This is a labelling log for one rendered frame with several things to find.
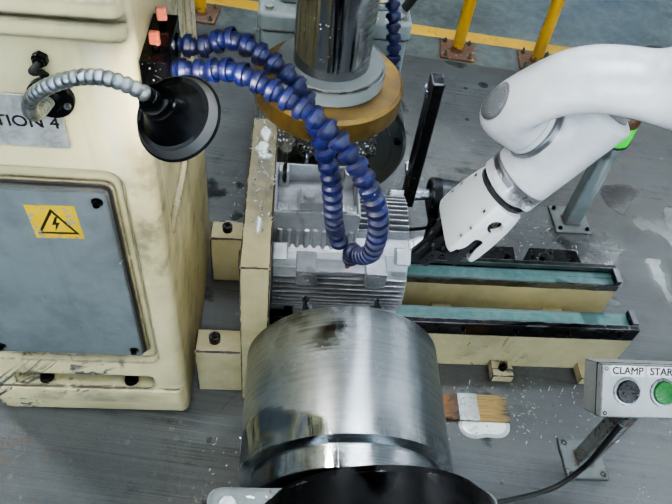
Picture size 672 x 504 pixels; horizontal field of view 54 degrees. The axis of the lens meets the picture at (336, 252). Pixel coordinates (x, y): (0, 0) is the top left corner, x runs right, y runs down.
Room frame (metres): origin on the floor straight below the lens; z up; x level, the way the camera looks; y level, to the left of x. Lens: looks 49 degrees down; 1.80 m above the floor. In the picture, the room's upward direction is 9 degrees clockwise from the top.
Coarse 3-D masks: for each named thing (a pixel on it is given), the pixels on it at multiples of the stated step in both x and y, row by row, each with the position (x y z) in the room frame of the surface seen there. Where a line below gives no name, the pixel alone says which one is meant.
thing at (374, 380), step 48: (288, 336) 0.42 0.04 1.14; (336, 336) 0.42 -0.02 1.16; (384, 336) 0.43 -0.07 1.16; (288, 384) 0.36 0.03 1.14; (336, 384) 0.36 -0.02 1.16; (384, 384) 0.37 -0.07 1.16; (432, 384) 0.40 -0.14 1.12; (288, 432) 0.30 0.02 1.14; (336, 432) 0.30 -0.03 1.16; (384, 432) 0.31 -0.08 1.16; (432, 432) 0.34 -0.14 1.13; (240, 480) 0.29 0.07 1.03; (288, 480) 0.26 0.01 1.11
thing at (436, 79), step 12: (432, 84) 0.81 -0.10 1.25; (444, 84) 0.82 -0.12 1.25; (432, 96) 0.81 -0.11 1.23; (432, 108) 0.81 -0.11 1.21; (420, 120) 0.83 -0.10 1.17; (432, 120) 0.81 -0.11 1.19; (420, 132) 0.81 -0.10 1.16; (432, 132) 0.82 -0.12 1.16; (420, 144) 0.81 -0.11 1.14; (420, 156) 0.81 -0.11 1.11; (408, 168) 0.82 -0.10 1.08; (420, 168) 0.81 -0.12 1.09; (408, 180) 0.81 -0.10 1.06; (408, 192) 0.81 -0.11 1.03; (408, 204) 0.81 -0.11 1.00
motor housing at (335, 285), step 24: (408, 216) 0.68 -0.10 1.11; (360, 240) 0.64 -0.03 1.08; (408, 240) 0.66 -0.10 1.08; (288, 264) 0.60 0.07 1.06; (336, 264) 0.61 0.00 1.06; (288, 288) 0.58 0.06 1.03; (312, 288) 0.58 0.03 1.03; (336, 288) 0.59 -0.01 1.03; (360, 288) 0.59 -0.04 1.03; (384, 288) 0.60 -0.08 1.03
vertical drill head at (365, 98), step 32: (320, 0) 0.63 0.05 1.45; (352, 0) 0.63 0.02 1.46; (320, 32) 0.63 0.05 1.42; (352, 32) 0.63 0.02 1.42; (320, 64) 0.63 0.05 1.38; (352, 64) 0.64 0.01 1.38; (384, 64) 0.68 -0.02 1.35; (256, 96) 0.63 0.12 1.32; (320, 96) 0.61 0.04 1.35; (352, 96) 0.62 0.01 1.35; (384, 96) 0.65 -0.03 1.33; (288, 128) 0.59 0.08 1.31; (352, 128) 0.59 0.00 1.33; (384, 128) 0.62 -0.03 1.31
